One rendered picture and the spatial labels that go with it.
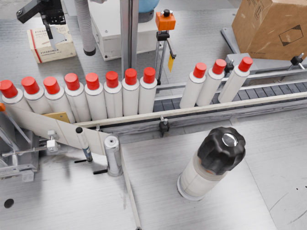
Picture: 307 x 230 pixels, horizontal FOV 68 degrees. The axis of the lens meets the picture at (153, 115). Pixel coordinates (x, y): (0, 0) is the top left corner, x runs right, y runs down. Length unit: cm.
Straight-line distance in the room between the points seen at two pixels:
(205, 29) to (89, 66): 63
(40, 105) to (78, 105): 10
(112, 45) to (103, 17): 13
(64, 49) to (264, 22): 81
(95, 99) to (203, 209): 43
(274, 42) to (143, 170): 79
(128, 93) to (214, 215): 42
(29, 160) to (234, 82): 65
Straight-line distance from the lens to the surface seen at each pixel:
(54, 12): 98
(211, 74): 73
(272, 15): 105
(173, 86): 78
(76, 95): 65
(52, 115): 70
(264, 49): 116
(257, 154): 90
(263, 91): 101
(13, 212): 74
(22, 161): 70
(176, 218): 68
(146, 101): 71
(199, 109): 80
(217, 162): 46
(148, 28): 101
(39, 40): 105
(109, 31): 98
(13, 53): 115
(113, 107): 70
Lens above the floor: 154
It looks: 57 degrees down
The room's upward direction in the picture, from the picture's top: 10 degrees clockwise
